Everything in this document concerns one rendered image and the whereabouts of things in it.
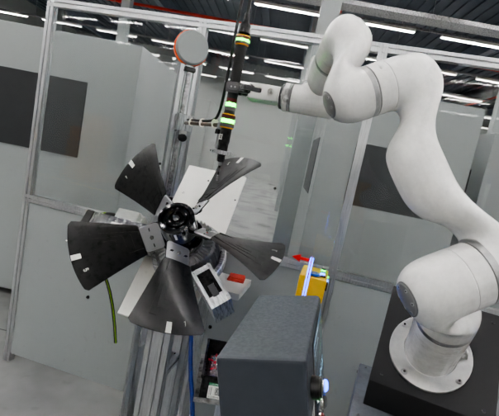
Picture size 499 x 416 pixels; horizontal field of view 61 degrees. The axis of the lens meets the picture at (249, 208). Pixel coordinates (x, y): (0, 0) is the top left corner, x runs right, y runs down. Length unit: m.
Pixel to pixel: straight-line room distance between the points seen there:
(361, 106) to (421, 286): 0.34
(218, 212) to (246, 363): 1.20
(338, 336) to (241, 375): 1.64
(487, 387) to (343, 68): 0.79
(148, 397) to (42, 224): 1.25
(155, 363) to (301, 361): 1.21
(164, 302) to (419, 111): 0.85
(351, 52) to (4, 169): 3.13
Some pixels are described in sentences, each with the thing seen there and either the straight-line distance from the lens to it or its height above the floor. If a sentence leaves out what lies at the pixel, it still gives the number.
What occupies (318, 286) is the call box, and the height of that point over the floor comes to 1.04.
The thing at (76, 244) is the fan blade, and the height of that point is 1.08.
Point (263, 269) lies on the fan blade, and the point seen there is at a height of 1.14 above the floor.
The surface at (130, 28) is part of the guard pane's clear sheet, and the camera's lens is 2.39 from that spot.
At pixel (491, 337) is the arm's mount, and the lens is 1.24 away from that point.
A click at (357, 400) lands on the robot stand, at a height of 0.93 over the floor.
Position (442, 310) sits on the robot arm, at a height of 1.28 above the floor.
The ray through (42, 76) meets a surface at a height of 1.65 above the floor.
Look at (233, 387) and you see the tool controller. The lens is 0.55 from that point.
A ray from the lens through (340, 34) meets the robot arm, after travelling 0.94.
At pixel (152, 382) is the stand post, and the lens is 1.73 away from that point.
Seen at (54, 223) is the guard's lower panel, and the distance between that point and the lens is 2.55.
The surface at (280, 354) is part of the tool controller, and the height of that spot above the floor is 1.25.
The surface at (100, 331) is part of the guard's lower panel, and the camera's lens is 2.55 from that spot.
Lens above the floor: 1.48
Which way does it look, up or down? 8 degrees down
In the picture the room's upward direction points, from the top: 11 degrees clockwise
